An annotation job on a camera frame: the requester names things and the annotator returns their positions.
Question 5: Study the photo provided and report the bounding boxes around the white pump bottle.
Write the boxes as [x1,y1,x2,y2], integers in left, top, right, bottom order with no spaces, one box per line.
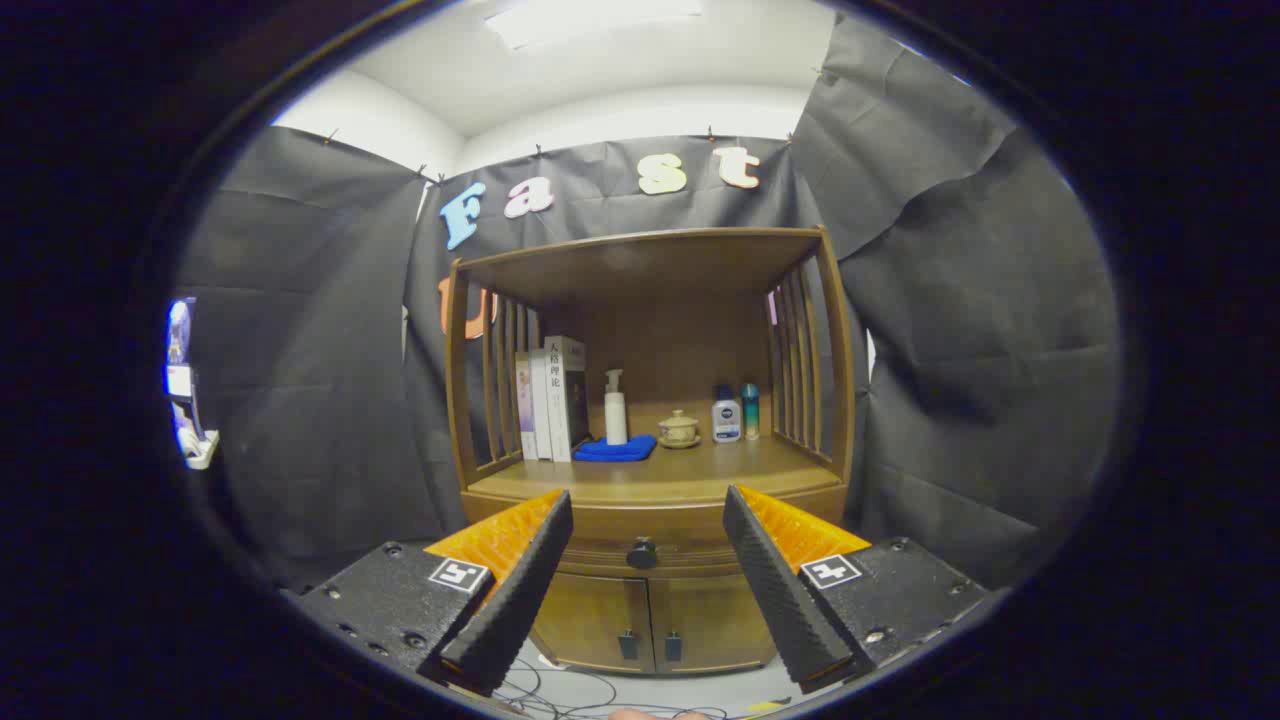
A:
[603,369,629,446]

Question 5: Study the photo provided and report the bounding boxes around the wooden countertop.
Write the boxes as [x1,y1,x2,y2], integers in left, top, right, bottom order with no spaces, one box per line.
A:
[467,435,846,506]

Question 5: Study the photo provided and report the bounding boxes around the wooden drawer with black knob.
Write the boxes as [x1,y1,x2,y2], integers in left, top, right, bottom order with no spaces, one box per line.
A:
[462,495,846,579]

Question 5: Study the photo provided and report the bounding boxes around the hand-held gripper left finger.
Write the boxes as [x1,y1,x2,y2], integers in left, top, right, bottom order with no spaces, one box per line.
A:
[285,488,576,699]

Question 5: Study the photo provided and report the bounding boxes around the thick black and white book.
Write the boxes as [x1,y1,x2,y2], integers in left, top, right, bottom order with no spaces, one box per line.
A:
[545,336,591,463]

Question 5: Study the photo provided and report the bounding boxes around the plain white book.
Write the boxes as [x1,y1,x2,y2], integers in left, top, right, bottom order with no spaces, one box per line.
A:
[530,348,554,462]

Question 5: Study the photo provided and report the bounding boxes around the computer monitor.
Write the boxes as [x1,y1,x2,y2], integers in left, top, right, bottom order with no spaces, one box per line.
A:
[165,298,201,401]

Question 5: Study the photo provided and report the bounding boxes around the wooden cabinet door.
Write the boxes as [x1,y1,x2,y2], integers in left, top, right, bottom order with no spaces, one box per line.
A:
[650,575,779,671]
[530,575,656,673]

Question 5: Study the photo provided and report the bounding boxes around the thin purple and white book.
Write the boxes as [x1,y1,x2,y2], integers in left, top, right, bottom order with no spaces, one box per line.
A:
[515,352,539,461]

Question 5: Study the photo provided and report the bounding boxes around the tangled floor cables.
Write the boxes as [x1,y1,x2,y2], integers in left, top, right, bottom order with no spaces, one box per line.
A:
[495,655,731,720]

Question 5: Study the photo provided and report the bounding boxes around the brown wooden cabinet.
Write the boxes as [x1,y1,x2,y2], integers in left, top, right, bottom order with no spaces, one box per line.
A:
[443,226,858,676]

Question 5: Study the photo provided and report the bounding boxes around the folded blue cloth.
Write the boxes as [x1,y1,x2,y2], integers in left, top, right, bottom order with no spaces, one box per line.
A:
[574,433,658,463]

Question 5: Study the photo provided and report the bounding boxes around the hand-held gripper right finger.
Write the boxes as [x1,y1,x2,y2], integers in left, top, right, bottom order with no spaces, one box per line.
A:
[722,484,991,696]

